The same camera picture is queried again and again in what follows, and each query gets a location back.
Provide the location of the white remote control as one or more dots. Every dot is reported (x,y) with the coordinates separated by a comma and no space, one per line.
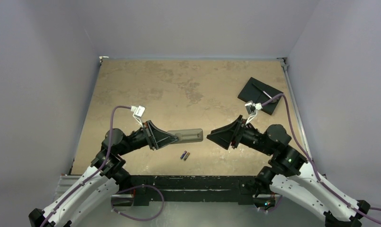
(188,135)

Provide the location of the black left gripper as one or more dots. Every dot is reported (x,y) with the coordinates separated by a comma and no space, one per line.
(155,137)

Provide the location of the black metal tool on tray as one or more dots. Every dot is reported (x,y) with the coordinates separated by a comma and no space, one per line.
(271,99)

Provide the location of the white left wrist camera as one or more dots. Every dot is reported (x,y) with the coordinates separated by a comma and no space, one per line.
(138,112)

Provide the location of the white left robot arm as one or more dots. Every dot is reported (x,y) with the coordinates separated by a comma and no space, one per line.
(104,177)

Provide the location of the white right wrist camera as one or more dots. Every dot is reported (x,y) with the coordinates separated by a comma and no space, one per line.
(252,110)

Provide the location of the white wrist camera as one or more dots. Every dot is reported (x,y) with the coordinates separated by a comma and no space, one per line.
(138,112)
(252,110)

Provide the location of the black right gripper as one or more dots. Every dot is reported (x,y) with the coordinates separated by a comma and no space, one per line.
(237,133)

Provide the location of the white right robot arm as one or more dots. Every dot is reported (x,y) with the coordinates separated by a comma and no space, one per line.
(291,174)

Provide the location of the black flat tray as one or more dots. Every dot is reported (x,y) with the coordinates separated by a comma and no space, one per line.
(250,93)

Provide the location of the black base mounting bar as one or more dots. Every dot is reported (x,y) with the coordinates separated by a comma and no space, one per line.
(240,189)

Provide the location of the aluminium frame rail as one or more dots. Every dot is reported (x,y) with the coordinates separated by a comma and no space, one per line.
(285,67)

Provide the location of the black gold AAA battery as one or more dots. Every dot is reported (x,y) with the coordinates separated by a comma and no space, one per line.
(186,156)

